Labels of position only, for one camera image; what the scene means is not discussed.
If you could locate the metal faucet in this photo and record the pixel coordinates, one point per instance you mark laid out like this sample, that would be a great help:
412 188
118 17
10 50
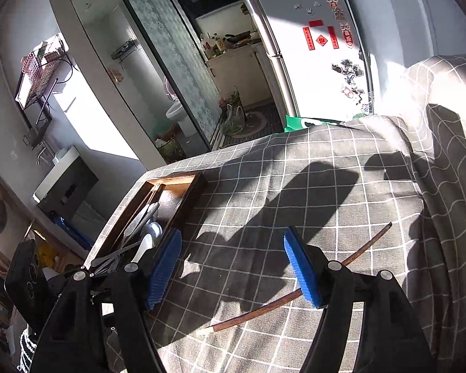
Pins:
41 155

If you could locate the patterned glass sliding door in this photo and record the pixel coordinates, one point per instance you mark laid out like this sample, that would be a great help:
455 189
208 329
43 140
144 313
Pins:
171 54

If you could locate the trash bin with bag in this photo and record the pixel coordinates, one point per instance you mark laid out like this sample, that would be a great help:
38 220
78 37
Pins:
167 145

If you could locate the person's left forearm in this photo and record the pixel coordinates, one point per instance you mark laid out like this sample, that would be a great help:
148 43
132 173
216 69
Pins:
27 345

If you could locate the white ceramic spoon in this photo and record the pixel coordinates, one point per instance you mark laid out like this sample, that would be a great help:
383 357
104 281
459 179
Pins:
145 241

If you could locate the green bag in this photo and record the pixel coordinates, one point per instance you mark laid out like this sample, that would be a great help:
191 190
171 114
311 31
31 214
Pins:
295 123

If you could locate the washbasin vanity cabinet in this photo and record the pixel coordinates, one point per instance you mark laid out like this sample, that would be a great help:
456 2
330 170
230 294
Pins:
68 186

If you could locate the wooden chopstick with light tip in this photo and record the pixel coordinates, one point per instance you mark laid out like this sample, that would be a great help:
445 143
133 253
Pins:
256 312

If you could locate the condiment bottle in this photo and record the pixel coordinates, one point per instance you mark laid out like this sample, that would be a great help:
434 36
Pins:
219 44

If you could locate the metal spoon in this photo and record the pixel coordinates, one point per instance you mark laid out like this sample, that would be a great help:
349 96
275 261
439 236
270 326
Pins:
155 228

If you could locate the round floor rug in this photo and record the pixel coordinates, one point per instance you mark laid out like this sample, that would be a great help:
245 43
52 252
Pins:
258 122

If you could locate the blue plastic basin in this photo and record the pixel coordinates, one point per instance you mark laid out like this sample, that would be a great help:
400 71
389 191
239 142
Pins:
75 235

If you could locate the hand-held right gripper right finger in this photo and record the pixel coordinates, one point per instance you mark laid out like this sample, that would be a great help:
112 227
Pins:
305 272

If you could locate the silver refrigerator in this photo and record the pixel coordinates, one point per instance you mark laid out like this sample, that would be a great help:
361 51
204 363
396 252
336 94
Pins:
303 81

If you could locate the yellow bag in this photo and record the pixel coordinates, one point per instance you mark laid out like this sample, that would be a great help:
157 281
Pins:
48 252

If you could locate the cream kitchen cabinet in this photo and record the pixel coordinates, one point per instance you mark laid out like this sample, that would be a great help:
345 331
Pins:
237 75

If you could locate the white toilet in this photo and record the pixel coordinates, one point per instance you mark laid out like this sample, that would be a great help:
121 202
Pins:
176 113

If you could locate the grey checked tablecloth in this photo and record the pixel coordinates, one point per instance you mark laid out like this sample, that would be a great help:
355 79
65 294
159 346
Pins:
295 186

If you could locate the plastic bag of vegetables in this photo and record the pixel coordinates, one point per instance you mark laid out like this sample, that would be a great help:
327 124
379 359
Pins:
233 118

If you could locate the black wok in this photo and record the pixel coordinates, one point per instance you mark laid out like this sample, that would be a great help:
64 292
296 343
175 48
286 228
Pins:
237 39

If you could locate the red diamond paper sticker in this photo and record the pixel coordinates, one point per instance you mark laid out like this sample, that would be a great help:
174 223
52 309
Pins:
321 40

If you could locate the wooden tray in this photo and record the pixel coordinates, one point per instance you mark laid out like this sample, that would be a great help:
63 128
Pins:
176 194

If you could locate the small wall shelf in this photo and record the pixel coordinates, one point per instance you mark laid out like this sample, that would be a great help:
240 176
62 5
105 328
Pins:
123 50

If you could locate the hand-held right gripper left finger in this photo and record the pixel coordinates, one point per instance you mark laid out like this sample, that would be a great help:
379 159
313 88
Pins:
163 272

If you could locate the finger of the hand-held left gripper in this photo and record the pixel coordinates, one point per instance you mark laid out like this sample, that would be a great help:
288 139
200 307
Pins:
105 264

